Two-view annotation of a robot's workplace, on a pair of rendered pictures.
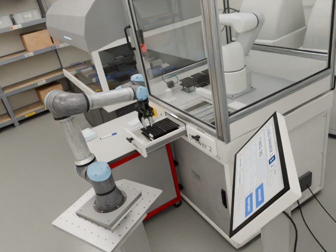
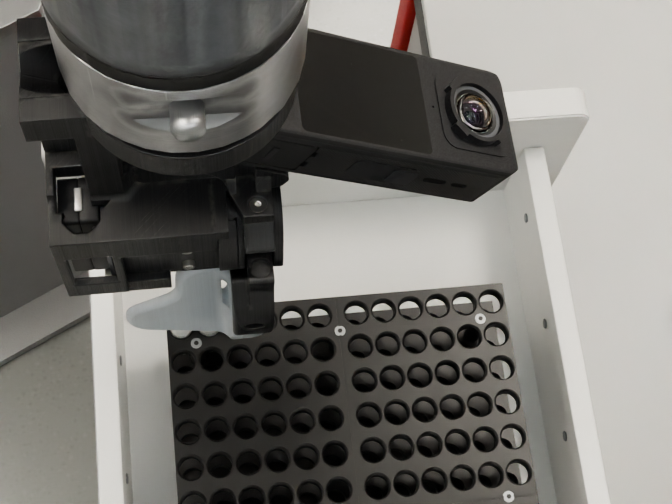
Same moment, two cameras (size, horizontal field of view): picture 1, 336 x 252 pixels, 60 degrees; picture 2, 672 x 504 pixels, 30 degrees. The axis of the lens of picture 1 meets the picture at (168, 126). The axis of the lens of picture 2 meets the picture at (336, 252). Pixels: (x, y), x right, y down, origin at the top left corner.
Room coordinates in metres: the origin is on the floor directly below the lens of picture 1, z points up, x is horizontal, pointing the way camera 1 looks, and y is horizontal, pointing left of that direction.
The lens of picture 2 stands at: (1.78, -0.06, 1.51)
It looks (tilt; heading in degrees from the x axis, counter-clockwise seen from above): 68 degrees down; 99
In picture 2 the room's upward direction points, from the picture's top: 11 degrees clockwise
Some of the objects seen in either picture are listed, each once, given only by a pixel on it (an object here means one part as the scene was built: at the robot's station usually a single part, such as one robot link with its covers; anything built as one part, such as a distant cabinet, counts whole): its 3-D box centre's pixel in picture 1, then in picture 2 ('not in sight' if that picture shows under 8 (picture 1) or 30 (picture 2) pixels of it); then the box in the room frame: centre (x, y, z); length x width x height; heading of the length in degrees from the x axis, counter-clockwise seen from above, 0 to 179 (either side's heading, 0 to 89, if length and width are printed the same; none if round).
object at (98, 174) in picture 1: (100, 176); not in sight; (1.29, 0.41, 0.95); 0.13 x 0.12 x 0.14; 37
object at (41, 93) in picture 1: (50, 93); not in sight; (5.20, 1.98, 0.28); 0.41 x 0.32 x 0.28; 122
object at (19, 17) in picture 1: (25, 16); not in sight; (5.24, 1.91, 1.61); 0.40 x 0.30 x 0.17; 122
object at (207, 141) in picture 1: (200, 140); not in sight; (1.56, -0.18, 0.87); 0.29 x 0.02 x 0.11; 25
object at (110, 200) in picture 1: (107, 193); not in sight; (1.28, 0.40, 0.83); 0.15 x 0.15 x 0.10
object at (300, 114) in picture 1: (230, 102); not in sight; (2.01, -0.50, 0.87); 1.02 x 0.95 x 0.14; 25
